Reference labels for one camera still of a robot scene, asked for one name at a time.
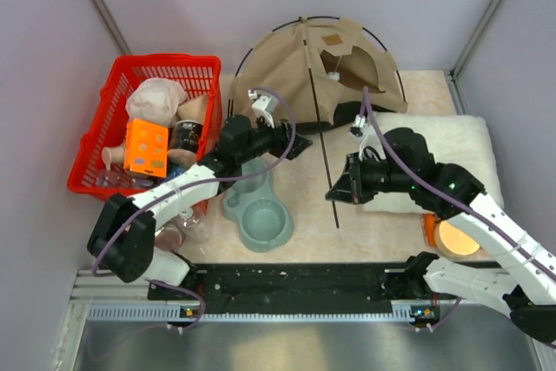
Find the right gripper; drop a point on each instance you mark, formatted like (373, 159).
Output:
(349, 188)

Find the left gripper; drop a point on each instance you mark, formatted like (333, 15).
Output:
(281, 140)

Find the beige fabric pet tent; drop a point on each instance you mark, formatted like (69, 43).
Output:
(333, 114)

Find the black tent pole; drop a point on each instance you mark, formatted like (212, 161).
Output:
(319, 122)
(365, 62)

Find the white fluffy cushion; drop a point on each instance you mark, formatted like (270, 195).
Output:
(463, 140)

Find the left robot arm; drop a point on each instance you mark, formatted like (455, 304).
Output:
(123, 239)

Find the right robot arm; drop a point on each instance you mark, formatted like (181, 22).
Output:
(524, 291)

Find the grey-green double pet bowl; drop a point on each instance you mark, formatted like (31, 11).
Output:
(264, 223)

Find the white pompom toy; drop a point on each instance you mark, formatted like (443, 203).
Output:
(335, 74)

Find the brown paper cone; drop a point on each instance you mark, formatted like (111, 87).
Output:
(194, 109)

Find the black instant noodle cup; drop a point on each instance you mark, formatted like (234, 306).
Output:
(186, 135)

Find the blue snack packet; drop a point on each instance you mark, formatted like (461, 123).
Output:
(174, 172)

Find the clear plastic bottle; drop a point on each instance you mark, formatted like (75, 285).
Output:
(192, 223)

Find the pink white plastic bag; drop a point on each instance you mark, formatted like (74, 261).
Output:
(156, 101)

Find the orange cardboard box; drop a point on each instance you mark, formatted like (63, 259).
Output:
(146, 148)

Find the steel bowl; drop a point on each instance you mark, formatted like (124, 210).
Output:
(169, 237)

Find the beige paper cup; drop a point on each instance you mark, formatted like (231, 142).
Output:
(113, 156)

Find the red plastic basket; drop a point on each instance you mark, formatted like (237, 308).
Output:
(198, 75)

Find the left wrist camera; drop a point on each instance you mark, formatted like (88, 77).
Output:
(263, 106)

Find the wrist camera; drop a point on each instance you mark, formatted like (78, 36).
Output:
(361, 128)
(263, 106)

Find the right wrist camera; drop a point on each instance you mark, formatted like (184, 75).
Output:
(361, 128)

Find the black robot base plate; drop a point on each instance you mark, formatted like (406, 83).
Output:
(304, 288)

